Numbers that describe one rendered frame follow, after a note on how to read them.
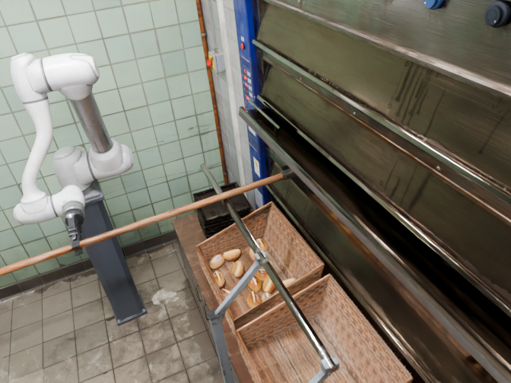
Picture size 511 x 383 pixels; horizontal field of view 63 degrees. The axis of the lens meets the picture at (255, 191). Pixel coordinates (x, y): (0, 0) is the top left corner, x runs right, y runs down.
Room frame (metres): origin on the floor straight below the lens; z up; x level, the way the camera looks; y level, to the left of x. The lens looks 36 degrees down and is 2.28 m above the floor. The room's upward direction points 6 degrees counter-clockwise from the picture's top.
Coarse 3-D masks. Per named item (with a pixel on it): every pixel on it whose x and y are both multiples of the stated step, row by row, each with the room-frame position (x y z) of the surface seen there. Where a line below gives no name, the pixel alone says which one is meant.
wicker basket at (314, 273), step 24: (264, 216) 1.81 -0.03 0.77; (216, 240) 1.70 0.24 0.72; (240, 240) 1.75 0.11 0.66; (264, 240) 1.79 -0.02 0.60; (288, 240) 1.60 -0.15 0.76; (288, 264) 1.53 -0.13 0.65; (312, 264) 1.38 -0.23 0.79; (216, 288) 1.37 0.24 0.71; (288, 288) 1.25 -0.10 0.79; (240, 312) 1.31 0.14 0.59
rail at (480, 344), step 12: (240, 108) 1.82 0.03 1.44; (252, 120) 1.68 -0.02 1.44; (264, 132) 1.56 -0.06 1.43; (276, 144) 1.45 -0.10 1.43; (288, 156) 1.35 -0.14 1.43; (300, 168) 1.26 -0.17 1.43; (312, 180) 1.18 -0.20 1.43; (324, 192) 1.10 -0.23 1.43; (336, 204) 1.03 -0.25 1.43; (348, 216) 0.97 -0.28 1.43; (360, 228) 0.91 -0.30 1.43; (372, 240) 0.86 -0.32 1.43; (384, 252) 0.80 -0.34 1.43; (396, 264) 0.76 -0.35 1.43; (408, 276) 0.71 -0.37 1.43; (420, 288) 0.67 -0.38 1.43; (432, 300) 0.63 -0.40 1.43; (444, 312) 0.59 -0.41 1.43; (456, 324) 0.56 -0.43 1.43; (468, 336) 0.53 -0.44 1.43; (480, 336) 0.52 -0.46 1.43; (480, 348) 0.50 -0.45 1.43; (492, 348) 0.49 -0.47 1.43; (492, 360) 0.47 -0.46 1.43; (504, 360) 0.46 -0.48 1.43; (504, 372) 0.44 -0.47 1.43
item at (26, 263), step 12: (264, 180) 1.53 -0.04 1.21; (276, 180) 1.54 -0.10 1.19; (228, 192) 1.47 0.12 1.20; (240, 192) 1.48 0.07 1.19; (192, 204) 1.41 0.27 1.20; (204, 204) 1.42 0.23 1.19; (156, 216) 1.37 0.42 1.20; (168, 216) 1.37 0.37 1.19; (120, 228) 1.31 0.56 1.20; (132, 228) 1.32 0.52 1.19; (84, 240) 1.27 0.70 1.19; (96, 240) 1.27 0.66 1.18; (48, 252) 1.22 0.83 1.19; (60, 252) 1.22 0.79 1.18; (12, 264) 1.17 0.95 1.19; (24, 264) 1.18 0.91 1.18; (0, 276) 1.15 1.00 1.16
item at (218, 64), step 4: (208, 52) 2.46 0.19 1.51; (212, 52) 2.44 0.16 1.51; (220, 52) 2.43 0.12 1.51; (208, 56) 2.46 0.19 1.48; (212, 56) 2.40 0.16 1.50; (216, 56) 2.39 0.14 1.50; (220, 56) 2.39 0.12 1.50; (216, 60) 2.38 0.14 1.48; (220, 60) 2.39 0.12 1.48; (212, 64) 2.41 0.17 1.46; (216, 64) 2.38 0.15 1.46; (220, 64) 2.39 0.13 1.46; (224, 64) 2.40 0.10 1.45; (212, 68) 2.42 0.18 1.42; (216, 68) 2.38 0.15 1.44; (220, 68) 2.39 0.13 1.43; (224, 68) 2.40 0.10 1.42; (216, 72) 2.38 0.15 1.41
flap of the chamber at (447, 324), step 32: (256, 128) 1.63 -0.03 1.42; (288, 128) 1.64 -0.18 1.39; (288, 160) 1.35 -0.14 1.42; (320, 160) 1.35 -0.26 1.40; (320, 192) 1.12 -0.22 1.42; (352, 192) 1.13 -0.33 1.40; (352, 224) 0.95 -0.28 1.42; (384, 224) 0.95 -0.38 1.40; (384, 256) 0.80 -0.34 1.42; (416, 256) 0.80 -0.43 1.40; (416, 288) 0.68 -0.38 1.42; (448, 288) 0.68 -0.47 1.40; (448, 320) 0.58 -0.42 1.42; (480, 320) 0.58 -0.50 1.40
